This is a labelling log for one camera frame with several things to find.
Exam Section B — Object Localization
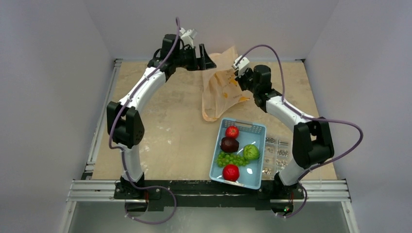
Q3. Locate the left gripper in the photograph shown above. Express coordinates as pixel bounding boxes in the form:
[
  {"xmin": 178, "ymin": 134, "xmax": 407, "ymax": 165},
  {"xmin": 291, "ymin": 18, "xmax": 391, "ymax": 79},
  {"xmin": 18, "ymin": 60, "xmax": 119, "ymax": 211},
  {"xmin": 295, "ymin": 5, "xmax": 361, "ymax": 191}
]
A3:
[{"xmin": 174, "ymin": 45, "xmax": 216, "ymax": 72}]

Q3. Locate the orange banana print plastic bag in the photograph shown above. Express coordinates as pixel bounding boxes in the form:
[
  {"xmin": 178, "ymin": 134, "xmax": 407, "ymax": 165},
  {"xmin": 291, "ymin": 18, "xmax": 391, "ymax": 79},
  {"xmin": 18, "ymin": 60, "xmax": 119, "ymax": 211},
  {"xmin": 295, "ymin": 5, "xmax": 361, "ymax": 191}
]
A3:
[{"xmin": 201, "ymin": 46, "xmax": 252, "ymax": 122}]

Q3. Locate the small red fake apple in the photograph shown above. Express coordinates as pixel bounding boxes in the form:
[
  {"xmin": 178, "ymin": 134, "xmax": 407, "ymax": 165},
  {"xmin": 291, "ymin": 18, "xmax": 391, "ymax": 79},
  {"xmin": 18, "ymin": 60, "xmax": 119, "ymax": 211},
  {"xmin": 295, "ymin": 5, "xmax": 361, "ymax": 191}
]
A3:
[{"xmin": 225, "ymin": 125, "xmax": 240, "ymax": 139}]

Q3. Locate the dark purple fake fruit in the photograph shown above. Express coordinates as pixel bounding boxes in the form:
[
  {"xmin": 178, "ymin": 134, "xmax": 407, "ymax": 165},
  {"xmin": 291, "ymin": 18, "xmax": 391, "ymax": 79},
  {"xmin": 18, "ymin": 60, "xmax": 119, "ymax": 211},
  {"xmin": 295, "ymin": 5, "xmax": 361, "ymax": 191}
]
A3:
[{"xmin": 220, "ymin": 137, "xmax": 239, "ymax": 153}]

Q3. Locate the green fake fruit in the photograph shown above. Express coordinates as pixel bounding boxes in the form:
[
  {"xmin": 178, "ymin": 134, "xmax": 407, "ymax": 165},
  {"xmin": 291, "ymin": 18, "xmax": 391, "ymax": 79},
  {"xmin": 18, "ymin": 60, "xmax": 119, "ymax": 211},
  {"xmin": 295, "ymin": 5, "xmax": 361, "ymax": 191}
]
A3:
[{"xmin": 243, "ymin": 144, "xmax": 260, "ymax": 160}]

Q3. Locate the green fake grape bunch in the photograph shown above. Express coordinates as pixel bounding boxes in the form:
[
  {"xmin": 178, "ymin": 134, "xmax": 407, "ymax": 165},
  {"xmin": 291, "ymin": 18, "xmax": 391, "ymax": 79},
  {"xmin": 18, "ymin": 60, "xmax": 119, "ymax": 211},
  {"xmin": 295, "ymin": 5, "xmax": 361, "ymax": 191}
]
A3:
[{"xmin": 215, "ymin": 151, "xmax": 250, "ymax": 167}]

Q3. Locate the large red fake apple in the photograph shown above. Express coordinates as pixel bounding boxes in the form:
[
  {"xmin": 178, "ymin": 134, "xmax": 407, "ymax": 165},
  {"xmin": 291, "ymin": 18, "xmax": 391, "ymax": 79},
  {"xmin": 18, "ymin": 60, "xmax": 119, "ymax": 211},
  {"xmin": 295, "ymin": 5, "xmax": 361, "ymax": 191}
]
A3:
[{"xmin": 222, "ymin": 164, "xmax": 240, "ymax": 182}]

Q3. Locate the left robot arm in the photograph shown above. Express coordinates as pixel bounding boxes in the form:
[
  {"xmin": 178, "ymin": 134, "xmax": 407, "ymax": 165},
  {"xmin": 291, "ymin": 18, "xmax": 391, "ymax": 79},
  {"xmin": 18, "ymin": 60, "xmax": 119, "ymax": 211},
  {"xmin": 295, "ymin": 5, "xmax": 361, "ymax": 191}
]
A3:
[{"xmin": 106, "ymin": 30, "xmax": 216, "ymax": 199}]

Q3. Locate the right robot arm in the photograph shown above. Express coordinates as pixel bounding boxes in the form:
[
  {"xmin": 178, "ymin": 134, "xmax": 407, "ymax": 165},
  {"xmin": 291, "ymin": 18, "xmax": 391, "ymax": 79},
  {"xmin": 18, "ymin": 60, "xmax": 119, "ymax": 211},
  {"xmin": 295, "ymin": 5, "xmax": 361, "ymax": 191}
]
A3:
[{"xmin": 232, "ymin": 65, "xmax": 334, "ymax": 198}]

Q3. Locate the clear plastic screw box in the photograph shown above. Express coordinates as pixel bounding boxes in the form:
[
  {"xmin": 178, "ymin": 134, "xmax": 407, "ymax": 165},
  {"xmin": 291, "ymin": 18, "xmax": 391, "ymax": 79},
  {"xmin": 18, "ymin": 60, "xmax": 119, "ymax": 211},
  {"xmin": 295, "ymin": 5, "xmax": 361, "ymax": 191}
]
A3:
[{"xmin": 261, "ymin": 135, "xmax": 309, "ymax": 185}]

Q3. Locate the light blue plastic basket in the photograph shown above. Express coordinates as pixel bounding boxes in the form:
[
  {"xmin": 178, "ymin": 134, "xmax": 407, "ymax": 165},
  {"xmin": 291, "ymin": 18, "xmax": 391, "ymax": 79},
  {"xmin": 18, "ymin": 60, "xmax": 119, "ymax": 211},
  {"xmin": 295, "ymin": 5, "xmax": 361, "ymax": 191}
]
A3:
[{"xmin": 209, "ymin": 117, "xmax": 267, "ymax": 190}]

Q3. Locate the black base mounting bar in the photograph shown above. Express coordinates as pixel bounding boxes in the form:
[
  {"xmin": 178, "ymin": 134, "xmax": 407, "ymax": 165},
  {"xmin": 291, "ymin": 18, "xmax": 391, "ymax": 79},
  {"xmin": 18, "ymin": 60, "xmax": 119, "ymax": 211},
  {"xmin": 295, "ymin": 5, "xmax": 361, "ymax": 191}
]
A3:
[{"xmin": 113, "ymin": 180, "xmax": 305, "ymax": 211}]

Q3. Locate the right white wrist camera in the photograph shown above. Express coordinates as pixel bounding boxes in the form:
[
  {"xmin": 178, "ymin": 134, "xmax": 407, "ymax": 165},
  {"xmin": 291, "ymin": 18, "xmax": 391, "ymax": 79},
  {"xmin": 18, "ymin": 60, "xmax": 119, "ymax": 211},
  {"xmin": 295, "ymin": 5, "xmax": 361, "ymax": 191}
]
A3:
[{"xmin": 232, "ymin": 56, "xmax": 250, "ymax": 75}]

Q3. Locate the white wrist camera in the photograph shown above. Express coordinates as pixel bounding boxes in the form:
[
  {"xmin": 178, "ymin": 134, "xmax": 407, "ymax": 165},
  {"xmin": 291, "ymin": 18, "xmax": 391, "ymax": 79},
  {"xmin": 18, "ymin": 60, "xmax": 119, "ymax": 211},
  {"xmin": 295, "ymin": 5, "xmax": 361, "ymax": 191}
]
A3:
[
  {"xmin": 232, "ymin": 56, "xmax": 250, "ymax": 75},
  {"xmin": 179, "ymin": 28, "xmax": 198, "ymax": 49}
]

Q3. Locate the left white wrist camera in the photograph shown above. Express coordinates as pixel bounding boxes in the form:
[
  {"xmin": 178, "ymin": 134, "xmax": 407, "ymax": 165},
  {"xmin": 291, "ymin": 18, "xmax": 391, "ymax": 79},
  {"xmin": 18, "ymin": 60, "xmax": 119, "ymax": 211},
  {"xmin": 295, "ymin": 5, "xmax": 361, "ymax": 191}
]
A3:
[{"xmin": 179, "ymin": 28, "xmax": 198, "ymax": 49}]

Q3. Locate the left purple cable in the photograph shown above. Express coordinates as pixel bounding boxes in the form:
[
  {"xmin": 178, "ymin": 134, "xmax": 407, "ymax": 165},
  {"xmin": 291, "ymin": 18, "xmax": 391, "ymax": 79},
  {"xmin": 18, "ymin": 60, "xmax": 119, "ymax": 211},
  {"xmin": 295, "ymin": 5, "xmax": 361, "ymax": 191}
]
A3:
[{"xmin": 108, "ymin": 17, "xmax": 178, "ymax": 225}]

